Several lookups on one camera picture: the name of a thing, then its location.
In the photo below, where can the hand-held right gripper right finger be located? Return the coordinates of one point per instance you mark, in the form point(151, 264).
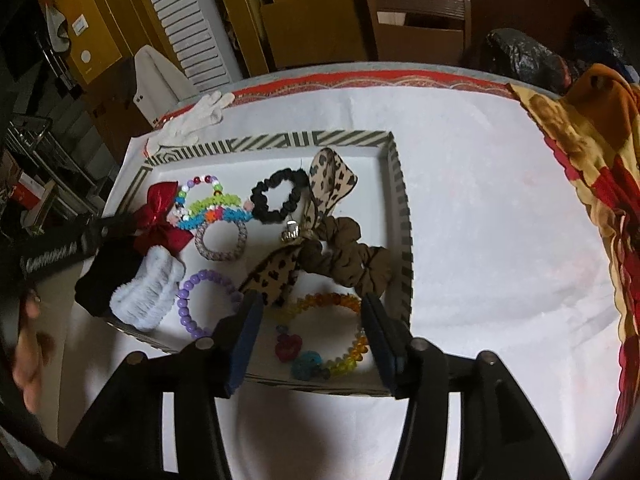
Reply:
point(386, 357)

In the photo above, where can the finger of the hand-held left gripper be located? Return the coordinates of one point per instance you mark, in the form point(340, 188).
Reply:
point(120, 223)

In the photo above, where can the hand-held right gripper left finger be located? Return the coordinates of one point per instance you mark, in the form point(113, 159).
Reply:
point(245, 352)

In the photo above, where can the red satin bow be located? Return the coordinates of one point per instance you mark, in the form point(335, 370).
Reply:
point(160, 207)

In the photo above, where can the brown scrunchie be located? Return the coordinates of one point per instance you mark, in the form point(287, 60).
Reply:
point(350, 260)

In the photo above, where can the black scrunchie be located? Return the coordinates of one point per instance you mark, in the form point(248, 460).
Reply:
point(260, 206)

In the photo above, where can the striped cardboard tray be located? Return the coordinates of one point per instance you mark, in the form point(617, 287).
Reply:
point(392, 200)

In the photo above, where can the leopard print bow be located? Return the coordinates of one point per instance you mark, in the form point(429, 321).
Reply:
point(330, 175)

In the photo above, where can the person's left hand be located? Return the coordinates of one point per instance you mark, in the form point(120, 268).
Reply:
point(30, 360)

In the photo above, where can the black cloth band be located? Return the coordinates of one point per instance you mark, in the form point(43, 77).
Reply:
point(107, 276)

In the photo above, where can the red box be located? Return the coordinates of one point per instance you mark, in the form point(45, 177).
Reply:
point(27, 192)

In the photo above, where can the white fluffy scrunchie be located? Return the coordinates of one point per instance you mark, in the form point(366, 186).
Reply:
point(145, 285)

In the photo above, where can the metal rack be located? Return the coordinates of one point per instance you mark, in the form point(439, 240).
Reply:
point(55, 170)

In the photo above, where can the white knit glove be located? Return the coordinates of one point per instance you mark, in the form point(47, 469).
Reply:
point(190, 122)

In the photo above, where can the small silver charm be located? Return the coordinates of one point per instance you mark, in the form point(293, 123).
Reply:
point(291, 232)

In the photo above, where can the white jacket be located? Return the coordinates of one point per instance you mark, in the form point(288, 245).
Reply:
point(155, 80)

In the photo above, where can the white tablecloth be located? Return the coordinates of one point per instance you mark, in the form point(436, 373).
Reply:
point(500, 235)

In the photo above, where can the white louvered door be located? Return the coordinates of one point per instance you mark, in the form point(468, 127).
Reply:
point(190, 20)

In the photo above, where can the yellow cabinet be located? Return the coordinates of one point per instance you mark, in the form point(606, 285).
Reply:
point(105, 5)

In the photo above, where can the red patterned table mat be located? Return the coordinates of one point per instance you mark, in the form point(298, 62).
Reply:
point(350, 82)

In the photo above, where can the brown wooden board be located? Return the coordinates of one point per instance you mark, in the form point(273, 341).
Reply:
point(315, 30)

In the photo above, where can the orange floral cloth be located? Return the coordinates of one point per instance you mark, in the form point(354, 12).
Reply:
point(590, 125)

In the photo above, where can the black plastic bag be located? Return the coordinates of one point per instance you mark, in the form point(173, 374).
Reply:
point(525, 57)

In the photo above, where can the slatted wooden chair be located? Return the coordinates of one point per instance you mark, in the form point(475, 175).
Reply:
point(415, 5)

